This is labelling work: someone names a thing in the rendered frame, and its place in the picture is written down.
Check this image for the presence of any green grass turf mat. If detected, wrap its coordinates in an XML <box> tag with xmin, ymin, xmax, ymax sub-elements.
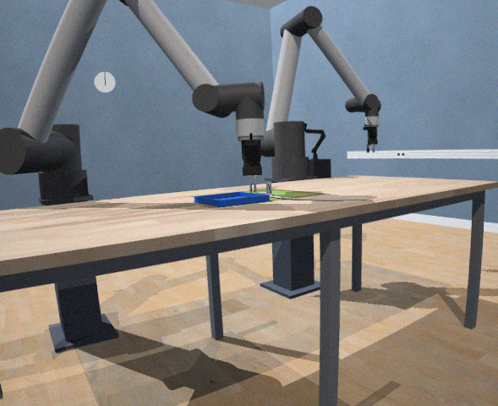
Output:
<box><xmin>238</xmin><ymin>189</ymin><xmax>328</xmax><ymax>201</ymax></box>

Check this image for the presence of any blue tray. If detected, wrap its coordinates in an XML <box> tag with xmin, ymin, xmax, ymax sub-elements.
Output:
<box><xmin>194</xmin><ymin>192</ymin><xmax>270</xmax><ymax>207</ymax></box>

